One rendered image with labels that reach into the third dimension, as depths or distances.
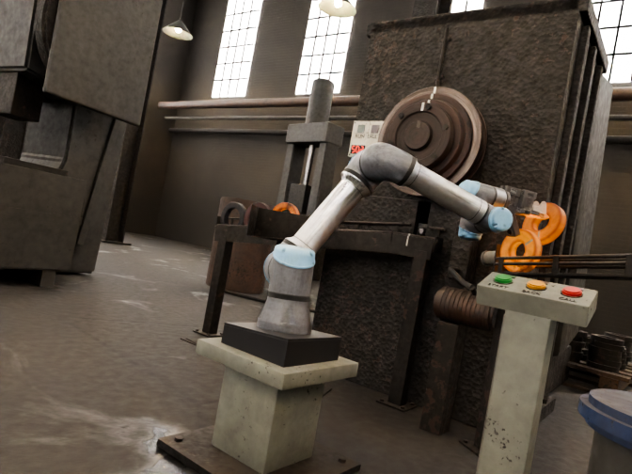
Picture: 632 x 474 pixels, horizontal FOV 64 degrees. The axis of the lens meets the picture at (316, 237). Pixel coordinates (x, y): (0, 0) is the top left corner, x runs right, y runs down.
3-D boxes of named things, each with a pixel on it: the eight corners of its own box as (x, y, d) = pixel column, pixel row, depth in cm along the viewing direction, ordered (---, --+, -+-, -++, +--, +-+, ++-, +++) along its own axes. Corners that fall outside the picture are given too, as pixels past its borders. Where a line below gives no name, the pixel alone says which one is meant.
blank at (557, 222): (529, 212, 187) (524, 207, 186) (569, 201, 174) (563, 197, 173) (524, 248, 181) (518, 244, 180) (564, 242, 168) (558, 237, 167)
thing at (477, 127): (375, 193, 232) (393, 93, 233) (475, 203, 205) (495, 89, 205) (368, 190, 227) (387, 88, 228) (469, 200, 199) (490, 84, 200)
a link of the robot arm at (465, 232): (469, 236, 158) (475, 202, 159) (452, 237, 169) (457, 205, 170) (492, 241, 160) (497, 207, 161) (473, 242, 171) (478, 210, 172)
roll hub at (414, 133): (387, 169, 219) (398, 105, 219) (448, 173, 202) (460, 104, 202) (380, 166, 214) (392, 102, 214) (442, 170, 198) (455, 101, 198)
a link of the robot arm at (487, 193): (452, 204, 169) (457, 179, 170) (480, 211, 173) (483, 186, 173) (466, 202, 162) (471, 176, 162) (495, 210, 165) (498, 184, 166)
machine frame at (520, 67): (367, 351, 311) (417, 71, 313) (555, 410, 248) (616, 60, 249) (294, 361, 252) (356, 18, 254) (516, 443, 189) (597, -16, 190)
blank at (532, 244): (514, 282, 177) (507, 280, 175) (500, 244, 185) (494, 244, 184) (549, 260, 165) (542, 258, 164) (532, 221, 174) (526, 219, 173)
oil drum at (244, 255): (234, 283, 545) (249, 202, 545) (276, 294, 510) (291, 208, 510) (192, 281, 497) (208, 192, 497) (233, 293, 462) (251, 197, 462)
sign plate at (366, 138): (350, 157, 253) (355, 121, 254) (395, 159, 238) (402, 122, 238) (347, 156, 252) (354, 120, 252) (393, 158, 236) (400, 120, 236)
